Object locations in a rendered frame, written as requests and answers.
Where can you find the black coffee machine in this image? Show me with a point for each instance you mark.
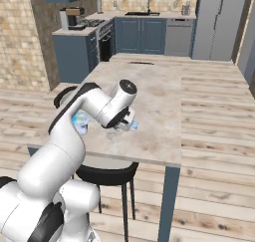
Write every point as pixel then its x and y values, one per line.
pixel 73 17

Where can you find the blue base cupboard run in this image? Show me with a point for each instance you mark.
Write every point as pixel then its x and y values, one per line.
pixel 141 35

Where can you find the black tap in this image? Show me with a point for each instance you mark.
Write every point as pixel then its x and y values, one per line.
pixel 148 5

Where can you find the silver dishwasher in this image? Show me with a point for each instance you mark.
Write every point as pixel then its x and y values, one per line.
pixel 178 37

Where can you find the black round stool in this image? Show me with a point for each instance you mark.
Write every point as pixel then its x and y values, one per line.
pixel 61 96
pixel 106 177

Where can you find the silver fridge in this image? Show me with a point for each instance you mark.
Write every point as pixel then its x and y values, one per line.
pixel 215 23

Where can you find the pale utensil pot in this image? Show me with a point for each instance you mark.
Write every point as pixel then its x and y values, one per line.
pixel 186 9

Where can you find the small blue yogurt container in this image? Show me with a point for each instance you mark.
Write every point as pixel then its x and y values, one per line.
pixel 134 126

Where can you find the blue side base cupboard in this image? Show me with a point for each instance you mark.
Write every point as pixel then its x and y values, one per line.
pixel 74 55

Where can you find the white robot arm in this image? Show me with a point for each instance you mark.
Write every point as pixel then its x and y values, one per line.
pixel 59 153

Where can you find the black sink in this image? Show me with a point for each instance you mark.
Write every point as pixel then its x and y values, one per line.
pixel 142 13

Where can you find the large blue yogurt container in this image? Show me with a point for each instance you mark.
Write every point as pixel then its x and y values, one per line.
pixel 80 122

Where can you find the white paper towel roll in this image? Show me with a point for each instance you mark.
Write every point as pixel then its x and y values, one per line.
pixel 99 6

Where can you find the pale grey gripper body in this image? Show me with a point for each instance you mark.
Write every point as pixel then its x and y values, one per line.
pixel 123 125

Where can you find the black oven with hob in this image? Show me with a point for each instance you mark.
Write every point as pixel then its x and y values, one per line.
pixel 104 40

